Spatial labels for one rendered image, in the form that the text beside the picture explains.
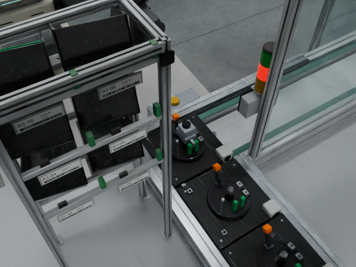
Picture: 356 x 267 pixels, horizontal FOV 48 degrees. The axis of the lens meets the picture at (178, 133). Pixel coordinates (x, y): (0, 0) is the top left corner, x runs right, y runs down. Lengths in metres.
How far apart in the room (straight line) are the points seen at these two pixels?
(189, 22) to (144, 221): 2.50
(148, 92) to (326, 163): 0.78
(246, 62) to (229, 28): 0.45
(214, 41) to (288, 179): 2.09
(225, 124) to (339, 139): 0.46
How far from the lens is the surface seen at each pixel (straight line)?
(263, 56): 1.13
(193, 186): 1.33
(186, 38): 3.44
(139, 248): 1.35
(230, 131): 1.55
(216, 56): 3.28
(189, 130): 1.32
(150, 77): 1.83
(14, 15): 1.70
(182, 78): 1.82
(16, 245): 1.45
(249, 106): 1.22
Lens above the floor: 2.10
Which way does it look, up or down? 51 degrees down
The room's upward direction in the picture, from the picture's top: 1 degrees clockwise
